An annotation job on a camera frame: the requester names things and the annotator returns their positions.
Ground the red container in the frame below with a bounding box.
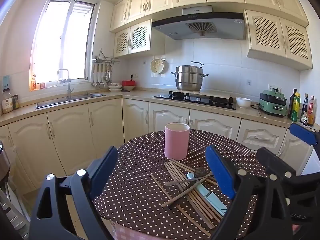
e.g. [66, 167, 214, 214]
[121, 80, 137, 92]

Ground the grey metal frame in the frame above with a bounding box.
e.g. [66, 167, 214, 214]
[0, 180, 29, 240]

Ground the stainless steel sink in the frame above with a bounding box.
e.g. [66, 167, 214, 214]
[34, 93, 107, 110]

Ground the cream perforated plate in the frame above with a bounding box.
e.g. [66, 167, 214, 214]
[150, 58, 167, 75]

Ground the row of hanging kitchen ladles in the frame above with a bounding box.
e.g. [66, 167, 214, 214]
[91, 64, 113, 89]

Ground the bunch of wooden chopsticks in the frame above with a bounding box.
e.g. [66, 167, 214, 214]
[150, 158, 225, 237]

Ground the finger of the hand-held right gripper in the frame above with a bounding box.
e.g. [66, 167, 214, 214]
[255, 147, 320, 195]
[289, 123, 320, 173]

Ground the white bowl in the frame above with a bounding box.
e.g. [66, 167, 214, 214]
[236, 97, 253, 109]

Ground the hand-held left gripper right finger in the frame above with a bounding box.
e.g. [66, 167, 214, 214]
[205, 145, 294, 240]

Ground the light blue sheathed knife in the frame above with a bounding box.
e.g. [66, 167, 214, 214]
[186, 172, 227, 216]

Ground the dark sauce bottle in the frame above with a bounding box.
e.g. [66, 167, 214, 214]
[301, 93, 309, 124]

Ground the stainless steel steamer pot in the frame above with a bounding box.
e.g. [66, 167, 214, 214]
[171, 61, 209, 92]

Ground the black gas stove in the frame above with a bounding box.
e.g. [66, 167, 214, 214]
[153, 91, 237, 110]

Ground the red sauce bottle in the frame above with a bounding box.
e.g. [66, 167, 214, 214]
[307, 95, 316, 127]

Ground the metal sink faucet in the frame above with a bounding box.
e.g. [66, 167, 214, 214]
[57, 68, 74, 100]

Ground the kitchen window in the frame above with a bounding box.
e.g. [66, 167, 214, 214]
[29, 0, 97, 92]

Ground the metal wall rack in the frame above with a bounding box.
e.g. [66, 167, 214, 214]
[92, 49, 120, 64]

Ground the cream lattice wall cabinet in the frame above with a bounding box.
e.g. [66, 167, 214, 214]
[114, 19, 166, 58]
[244, 9, 313, 71]

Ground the beige kitchen countertop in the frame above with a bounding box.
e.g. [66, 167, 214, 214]
[0, 87, 320, 130]

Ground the glass jar white label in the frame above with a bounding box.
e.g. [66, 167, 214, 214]
[2, 88, 13, 114]

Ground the dark oil bottle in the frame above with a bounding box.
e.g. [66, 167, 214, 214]
[287, 88, 297, 119]

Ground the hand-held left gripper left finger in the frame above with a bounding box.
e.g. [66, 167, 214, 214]
[29, 145, 118, 240]

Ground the wooden-handled metal fork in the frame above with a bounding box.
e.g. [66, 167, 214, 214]
[164, 173, 215, 187]

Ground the grey range hood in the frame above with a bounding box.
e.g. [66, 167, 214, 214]
[151, 6, 247, 41]

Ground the green electric cooker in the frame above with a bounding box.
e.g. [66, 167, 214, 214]
[257, 90, 288, 118]

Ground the pink utensil holder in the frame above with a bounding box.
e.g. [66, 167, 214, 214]
[164, 122, 191, 161]

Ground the round polka dot table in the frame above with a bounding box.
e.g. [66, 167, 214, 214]
[92, 129, 275, 240]

